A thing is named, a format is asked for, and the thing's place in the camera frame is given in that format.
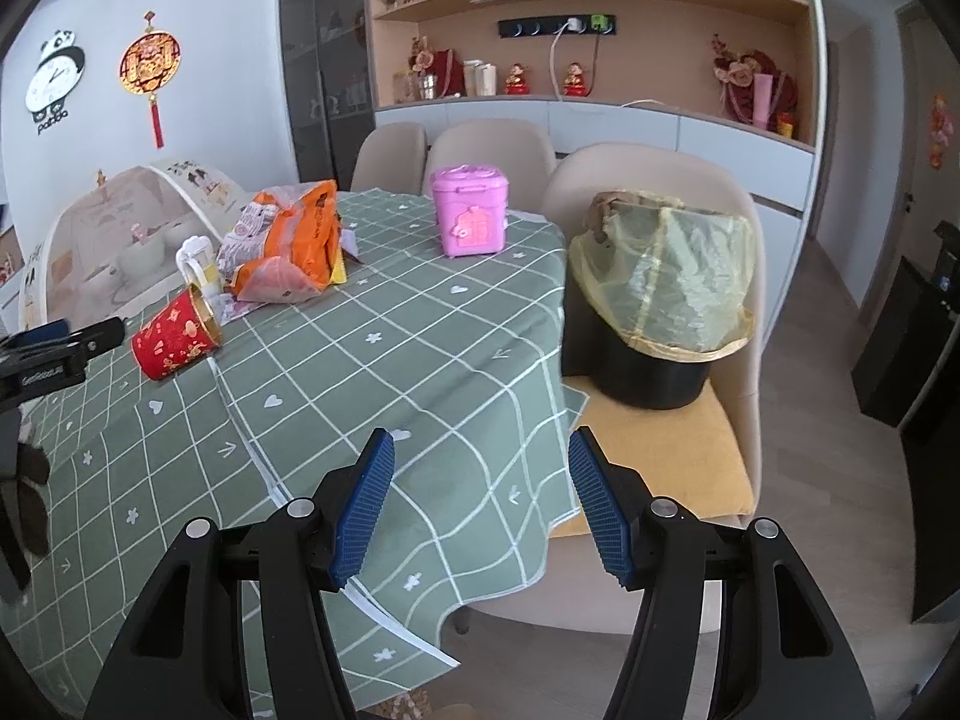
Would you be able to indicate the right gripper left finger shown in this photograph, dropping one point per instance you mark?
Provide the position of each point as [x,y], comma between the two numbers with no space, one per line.
[180,652]

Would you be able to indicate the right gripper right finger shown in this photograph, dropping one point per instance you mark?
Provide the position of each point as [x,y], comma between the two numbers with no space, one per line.
[781,652]

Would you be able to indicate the orange snack bag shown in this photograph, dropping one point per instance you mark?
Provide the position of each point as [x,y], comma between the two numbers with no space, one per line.
[286,246]

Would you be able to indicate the pink toy trash bin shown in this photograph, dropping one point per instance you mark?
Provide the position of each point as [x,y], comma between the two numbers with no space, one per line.
[471,203]

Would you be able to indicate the mesh food cover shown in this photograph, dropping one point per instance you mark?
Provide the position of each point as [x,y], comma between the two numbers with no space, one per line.
[110,246]

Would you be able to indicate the red paper cup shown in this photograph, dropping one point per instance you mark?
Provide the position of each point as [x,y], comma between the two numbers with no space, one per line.
[182,332]

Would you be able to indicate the white yellow toy cup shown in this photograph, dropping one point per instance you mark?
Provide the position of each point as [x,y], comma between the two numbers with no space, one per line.
[197,263]

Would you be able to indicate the beige chair with cushion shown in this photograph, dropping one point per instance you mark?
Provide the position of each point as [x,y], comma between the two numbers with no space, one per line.
[575,592]

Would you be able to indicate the yellow seat cushion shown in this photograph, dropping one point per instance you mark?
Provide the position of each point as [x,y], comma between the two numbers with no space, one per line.
[706,455]

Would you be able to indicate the black bin with yellow bag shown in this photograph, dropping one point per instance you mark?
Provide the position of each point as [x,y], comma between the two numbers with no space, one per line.
[668,285]

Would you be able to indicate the green checked tablecloth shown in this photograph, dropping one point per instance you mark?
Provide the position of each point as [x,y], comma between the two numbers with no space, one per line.
[457,359]

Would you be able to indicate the beige chair far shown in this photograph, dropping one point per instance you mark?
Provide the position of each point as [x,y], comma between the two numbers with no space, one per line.
[393,157]

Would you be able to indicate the dark glass cabinet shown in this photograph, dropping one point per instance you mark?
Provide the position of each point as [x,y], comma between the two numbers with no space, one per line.
[328,86]

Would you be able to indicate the beige chair middle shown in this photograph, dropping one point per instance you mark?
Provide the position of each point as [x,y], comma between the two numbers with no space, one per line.
[521,150]

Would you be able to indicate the red doll figurine left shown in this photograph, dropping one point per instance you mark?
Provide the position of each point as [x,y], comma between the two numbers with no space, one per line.
[516,83]

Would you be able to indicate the red doll figurine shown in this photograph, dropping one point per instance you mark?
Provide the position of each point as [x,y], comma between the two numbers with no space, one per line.
[516,83]
[574,84]

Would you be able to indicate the red flower bouquet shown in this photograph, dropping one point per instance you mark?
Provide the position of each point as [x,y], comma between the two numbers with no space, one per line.
[754,90]

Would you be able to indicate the red doll figurine right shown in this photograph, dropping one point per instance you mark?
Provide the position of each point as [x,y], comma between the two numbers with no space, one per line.
[574,84]

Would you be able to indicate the wooden shelf cabinet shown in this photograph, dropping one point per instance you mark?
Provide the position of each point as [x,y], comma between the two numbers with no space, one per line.
[653,82]

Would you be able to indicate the black power strip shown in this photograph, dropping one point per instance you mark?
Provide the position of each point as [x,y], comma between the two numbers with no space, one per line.
[597,24]

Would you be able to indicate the panda wall clock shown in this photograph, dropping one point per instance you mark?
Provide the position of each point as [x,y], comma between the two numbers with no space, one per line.
[58,72]

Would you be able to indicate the red chinese wall ornament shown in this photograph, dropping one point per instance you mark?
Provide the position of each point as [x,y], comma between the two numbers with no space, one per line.
[147,65]

